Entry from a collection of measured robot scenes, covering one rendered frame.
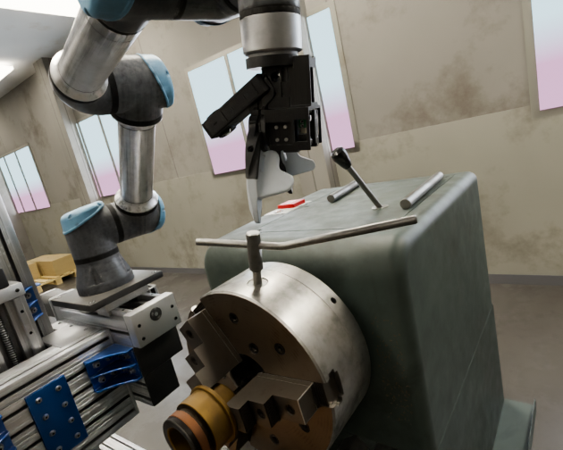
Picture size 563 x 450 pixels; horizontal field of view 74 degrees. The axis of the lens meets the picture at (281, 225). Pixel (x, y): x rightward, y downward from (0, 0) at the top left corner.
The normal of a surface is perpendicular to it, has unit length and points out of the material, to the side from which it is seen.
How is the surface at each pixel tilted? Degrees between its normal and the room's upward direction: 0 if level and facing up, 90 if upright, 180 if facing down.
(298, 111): 94
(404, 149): 90
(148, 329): 90
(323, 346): 63
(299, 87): 94
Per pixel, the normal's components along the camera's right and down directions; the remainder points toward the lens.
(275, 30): 0.19, 0.30
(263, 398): -0.29, -0.94
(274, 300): 0.18, -0.85
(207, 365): 0.51, -0.58
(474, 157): -0.56, 0.30
